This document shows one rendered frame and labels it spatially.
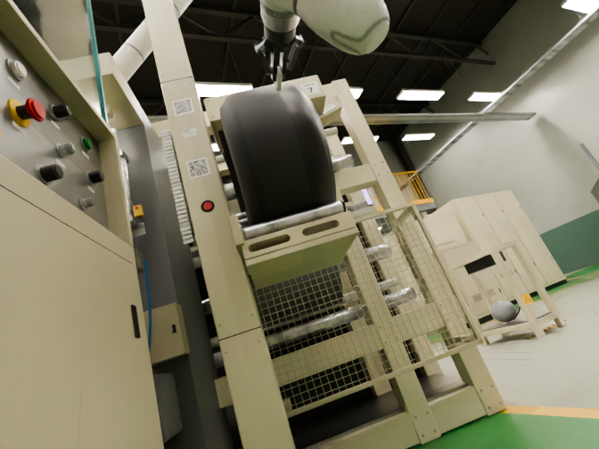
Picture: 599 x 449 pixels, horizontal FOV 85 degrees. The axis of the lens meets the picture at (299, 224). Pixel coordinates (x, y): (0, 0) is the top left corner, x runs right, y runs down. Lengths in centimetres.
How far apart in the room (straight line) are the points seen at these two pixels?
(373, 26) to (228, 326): 84
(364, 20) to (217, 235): 75
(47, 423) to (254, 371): 60
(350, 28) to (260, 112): 49
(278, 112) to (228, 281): 56
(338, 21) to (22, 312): 65
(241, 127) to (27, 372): 79
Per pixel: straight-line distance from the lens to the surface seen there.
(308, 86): 182
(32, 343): 55
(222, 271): 108
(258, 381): 103
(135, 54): 218
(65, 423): 58
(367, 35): 68
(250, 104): 111
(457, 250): 597
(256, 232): 102
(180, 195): 122
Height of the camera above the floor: 52
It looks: 20 degrees up
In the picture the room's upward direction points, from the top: 19 degrees counter-clockwise
